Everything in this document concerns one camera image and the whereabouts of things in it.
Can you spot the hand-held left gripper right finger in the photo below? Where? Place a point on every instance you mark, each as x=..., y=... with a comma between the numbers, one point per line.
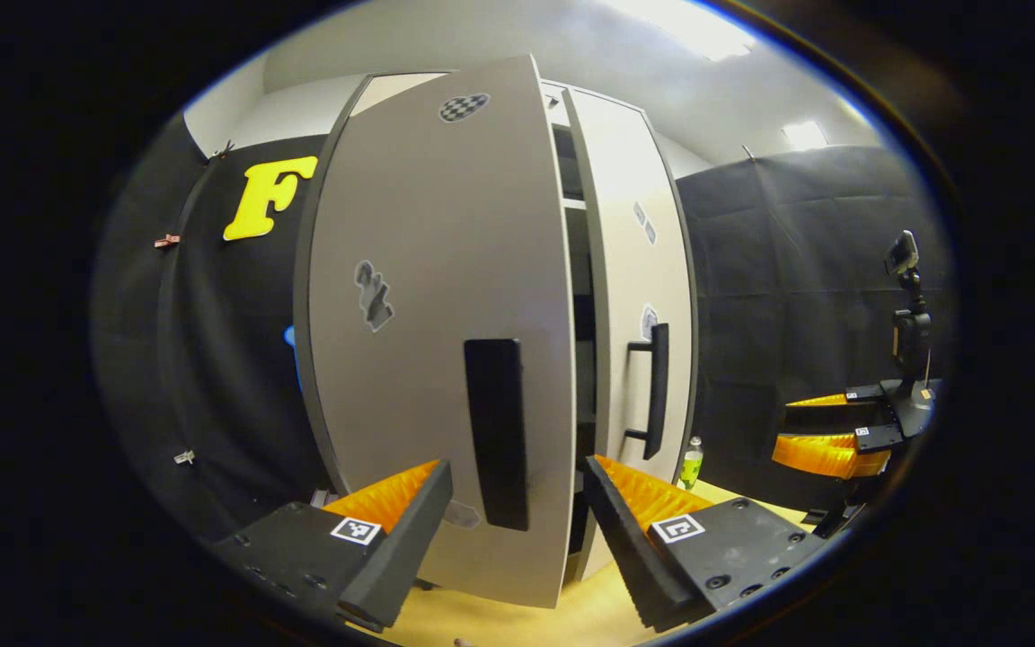
x=630, y=557

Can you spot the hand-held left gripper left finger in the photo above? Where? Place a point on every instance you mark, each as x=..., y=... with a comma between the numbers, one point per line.
x=402, y=557

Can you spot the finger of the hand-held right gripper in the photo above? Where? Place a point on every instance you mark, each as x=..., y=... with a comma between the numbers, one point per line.
x=832, y=418
x=827, y=456

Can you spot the white cabinet door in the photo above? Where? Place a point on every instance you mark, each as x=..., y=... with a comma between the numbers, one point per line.
x=625, y=288
x=428, y=270

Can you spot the grey white shoe cabinet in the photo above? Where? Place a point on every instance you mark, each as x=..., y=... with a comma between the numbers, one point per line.
x=582, y=305

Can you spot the green drink bottle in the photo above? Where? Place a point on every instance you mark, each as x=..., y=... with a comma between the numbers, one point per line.
x=691, y=467

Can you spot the small ceiling light panel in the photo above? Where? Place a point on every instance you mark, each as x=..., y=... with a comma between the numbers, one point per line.
x=803, y=135

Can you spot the long ceiling light panel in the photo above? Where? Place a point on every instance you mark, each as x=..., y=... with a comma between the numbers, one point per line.
x=697, y=27

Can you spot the red clip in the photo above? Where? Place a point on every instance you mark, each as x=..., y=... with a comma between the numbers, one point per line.
x=167, y=241

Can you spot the black clip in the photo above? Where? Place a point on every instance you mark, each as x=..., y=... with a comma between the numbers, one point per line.
x=221, y=148

